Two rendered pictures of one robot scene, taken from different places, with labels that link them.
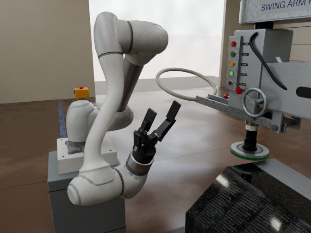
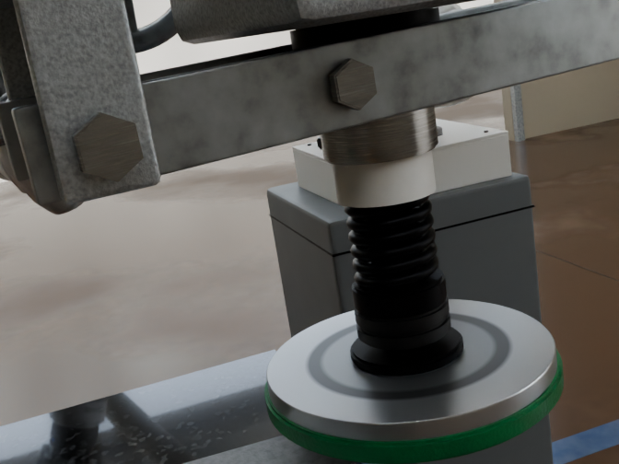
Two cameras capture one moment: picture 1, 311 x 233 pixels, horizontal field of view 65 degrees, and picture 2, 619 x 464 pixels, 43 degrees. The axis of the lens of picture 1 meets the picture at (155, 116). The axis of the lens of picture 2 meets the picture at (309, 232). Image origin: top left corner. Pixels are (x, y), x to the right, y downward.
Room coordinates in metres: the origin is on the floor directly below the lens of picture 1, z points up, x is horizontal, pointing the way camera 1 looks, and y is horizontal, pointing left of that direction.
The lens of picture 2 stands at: (1.33, -1.10, 1.13)
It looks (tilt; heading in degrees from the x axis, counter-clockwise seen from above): 15 degrees down; 95
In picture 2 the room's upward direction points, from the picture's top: 9 degrees counter-clockwise
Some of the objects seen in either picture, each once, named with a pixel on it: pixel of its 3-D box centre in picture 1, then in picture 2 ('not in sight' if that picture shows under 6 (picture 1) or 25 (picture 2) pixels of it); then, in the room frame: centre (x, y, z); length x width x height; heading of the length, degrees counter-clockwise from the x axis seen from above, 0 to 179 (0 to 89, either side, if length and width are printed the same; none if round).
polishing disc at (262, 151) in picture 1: (249, 149); (407, 358); (1.34, -0.56, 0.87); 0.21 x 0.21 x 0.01
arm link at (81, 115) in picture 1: (82, 119); not in sight; (1.37, 0.43, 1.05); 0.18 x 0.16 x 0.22; 120
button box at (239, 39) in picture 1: (234, 63); not in sight; (1.35, -0.42, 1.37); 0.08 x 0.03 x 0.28; 29
